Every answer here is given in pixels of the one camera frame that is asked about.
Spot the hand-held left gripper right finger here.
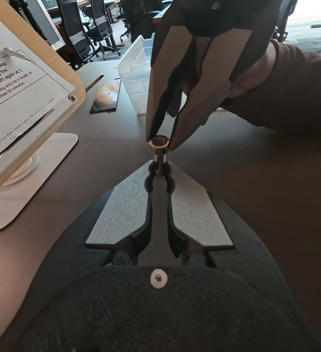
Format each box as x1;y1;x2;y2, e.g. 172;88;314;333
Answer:
164;161;234;258

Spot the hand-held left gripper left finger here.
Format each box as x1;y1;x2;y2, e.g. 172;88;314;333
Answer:
85;160;157;256

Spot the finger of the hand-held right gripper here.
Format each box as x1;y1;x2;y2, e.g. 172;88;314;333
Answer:
145;25;205;143
169;28;254;152

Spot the silver threaded bolt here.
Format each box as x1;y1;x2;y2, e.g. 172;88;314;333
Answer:
153;148;168;180

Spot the silver hex nut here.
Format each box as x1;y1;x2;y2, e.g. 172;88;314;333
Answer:
148;135;170;151

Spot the person's right forearm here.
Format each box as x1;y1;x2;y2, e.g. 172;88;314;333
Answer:
222;41;321;151

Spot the person's right hand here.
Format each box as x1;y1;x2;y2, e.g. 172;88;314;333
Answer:
229;41;277;98

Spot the white plastic box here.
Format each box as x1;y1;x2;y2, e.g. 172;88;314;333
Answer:
116;34;227;115

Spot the black glossy plate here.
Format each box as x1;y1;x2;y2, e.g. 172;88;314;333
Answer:
90;81;122;114

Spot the thin brown strip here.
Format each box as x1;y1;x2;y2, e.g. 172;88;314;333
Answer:
85;75;105;92

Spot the white stand base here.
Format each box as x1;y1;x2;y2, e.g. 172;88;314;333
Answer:
0;133;78;233

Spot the wooden display board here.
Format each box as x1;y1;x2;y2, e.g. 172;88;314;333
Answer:
0;0;86;203

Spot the printed instruction sheet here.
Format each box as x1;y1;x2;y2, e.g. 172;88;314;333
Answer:
0;5;76;166

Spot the white sheet clip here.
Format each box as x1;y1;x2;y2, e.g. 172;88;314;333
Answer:
3;47;28;60

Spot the thin cord with eyelet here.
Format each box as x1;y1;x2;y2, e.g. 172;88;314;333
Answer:
25;56;77;103

